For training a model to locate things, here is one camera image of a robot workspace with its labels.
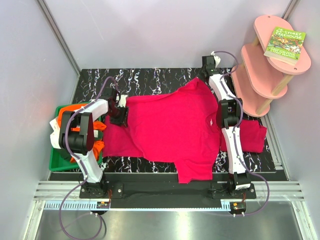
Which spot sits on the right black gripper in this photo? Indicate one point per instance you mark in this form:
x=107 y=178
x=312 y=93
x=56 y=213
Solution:
x=200 y=76

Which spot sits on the aluminium rail frame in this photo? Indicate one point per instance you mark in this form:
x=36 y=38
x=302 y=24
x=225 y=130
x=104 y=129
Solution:
x=279 y=190

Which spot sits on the magenta t-shirt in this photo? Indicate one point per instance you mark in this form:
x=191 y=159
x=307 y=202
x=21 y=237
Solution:
x=178 y=128

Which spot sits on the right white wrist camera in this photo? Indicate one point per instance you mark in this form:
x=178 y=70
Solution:
x=217 y=59

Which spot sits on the orange t-shirt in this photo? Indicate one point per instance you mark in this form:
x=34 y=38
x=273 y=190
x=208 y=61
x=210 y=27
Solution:
x=70 y=108

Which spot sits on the white t-shirt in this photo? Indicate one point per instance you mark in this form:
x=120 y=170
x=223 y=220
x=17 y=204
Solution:
x=54 y=136

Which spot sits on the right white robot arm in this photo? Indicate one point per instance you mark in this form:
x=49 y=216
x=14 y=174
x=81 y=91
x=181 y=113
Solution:
x=228 y=118

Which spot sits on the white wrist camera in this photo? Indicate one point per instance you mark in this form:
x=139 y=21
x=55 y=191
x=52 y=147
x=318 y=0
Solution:
x=122 y=100
x=217 y=59

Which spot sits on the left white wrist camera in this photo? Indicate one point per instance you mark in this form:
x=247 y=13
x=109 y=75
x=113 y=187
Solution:
x=122 y=100

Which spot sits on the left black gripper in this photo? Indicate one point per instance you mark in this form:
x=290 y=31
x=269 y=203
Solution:
x=123 y=120

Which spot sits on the pink three-tier shelf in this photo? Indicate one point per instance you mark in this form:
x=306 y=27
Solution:
x=259 y=79

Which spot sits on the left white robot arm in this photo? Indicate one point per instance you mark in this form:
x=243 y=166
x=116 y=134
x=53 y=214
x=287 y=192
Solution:
x=76 y=133

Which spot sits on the green plastic basket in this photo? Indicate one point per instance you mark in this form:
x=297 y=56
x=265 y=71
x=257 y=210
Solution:
x=57 y=162

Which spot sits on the green storey treehouse book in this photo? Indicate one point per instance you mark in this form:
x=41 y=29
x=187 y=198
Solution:
x=285 y=45

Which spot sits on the folded dark pink t-shirt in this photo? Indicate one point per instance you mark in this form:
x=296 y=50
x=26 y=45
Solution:
x=252 y=136

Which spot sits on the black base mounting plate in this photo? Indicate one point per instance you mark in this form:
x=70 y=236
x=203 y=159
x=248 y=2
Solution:
x=121 y=185

